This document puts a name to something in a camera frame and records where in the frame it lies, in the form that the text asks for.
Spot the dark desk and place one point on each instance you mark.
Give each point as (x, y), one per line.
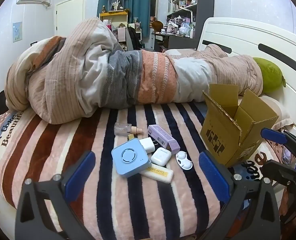
(177, 41)

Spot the purple cosmetic box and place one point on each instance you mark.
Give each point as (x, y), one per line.
(163, 136)

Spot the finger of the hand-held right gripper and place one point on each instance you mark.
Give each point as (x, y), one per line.
(272, 134)
(282, 171)

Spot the small wall poster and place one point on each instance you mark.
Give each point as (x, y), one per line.
(17, 31)

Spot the white contact lens case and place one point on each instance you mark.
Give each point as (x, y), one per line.
(184, 161)

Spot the white charger plug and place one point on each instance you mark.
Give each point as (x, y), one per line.
(148, 143)

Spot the pink grey striped quilt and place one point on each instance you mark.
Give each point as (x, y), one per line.
(88, 80)

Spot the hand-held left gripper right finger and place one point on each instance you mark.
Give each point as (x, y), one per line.
(212, 177)

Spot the teal curtain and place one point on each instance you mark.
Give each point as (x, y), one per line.
(135, 0)

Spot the white earbuds case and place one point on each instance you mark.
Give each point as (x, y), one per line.
(161, 156)

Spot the small gold cosmetic tube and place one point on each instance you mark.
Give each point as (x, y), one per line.
(131, 136)

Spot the white headboard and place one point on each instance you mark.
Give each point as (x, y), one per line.
(237, 32)

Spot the green pillow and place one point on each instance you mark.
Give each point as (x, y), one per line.
(270, 75)

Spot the white door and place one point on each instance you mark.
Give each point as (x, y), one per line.
(69, 17)

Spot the clear glass foundation bottle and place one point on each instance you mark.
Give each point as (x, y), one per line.
(120, 128)

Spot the blue square speaker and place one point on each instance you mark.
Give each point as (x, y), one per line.
(129, 157)

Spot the yellow shelf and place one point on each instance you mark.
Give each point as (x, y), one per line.
(113, 16)

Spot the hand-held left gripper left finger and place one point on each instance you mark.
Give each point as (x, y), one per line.
(79, 175)

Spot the cream cosmetic tube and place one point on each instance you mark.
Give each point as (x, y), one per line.
(160, 175)

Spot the brown cardboard box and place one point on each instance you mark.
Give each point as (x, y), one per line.
(222, 135)

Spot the brown round plush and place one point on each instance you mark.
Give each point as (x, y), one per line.
(158, 25)

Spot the glass display case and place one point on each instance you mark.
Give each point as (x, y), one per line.
(116, 2)

